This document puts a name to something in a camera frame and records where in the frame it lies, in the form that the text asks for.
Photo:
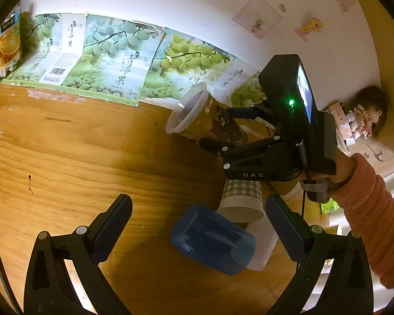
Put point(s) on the pink small box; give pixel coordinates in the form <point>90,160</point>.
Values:
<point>340,119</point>

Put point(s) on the yellow juice carton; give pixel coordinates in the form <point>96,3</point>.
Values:
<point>10,43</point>

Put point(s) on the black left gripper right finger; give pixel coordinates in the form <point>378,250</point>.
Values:
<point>348,288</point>

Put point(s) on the green tissue pack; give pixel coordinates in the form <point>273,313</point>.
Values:
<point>329,207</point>

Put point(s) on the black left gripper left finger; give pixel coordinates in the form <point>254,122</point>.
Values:
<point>48,288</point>

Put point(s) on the blue plastic cup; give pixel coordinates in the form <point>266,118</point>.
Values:
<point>212,240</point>

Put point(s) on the orange sleeved forearm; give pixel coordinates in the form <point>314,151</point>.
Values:
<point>369,209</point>

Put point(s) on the green grape poster strip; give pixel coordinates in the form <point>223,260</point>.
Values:
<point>127,61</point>

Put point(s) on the brown clear plastic cup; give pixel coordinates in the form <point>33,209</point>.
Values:
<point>198,115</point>

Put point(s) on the person's hand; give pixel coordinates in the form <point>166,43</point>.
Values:
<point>345,167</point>

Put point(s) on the brown haired doll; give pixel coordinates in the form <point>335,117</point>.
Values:
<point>369,112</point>

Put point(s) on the checkered paper cup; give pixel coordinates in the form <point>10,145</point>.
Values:
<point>241,201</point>

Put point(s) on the plain white paper cup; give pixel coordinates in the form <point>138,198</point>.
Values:
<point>265,238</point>

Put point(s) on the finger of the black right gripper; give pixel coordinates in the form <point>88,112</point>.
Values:
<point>221,148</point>

